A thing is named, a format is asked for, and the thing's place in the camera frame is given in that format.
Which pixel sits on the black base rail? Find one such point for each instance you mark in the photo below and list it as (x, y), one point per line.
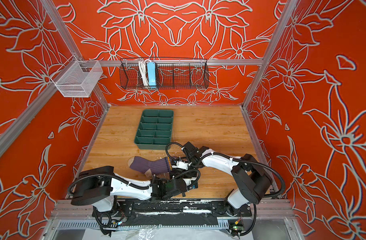
(192, 213)

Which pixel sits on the clear plastic bin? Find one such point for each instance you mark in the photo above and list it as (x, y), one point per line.
(78, 78)

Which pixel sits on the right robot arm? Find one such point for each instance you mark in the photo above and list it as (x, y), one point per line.
(255, 181)

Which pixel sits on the green divided tray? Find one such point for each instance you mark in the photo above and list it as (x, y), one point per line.
(155, 129)

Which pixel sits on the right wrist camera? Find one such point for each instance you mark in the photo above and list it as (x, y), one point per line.
(180, 165)

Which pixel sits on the light blue box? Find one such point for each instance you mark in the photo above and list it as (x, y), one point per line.
(151, 66)

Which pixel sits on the purple sock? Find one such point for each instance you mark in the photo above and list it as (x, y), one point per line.
(150, 168)

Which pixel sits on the black wire basket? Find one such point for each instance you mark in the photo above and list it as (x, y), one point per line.
(171, 73)

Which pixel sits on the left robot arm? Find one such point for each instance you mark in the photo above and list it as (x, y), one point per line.
(100, 187)

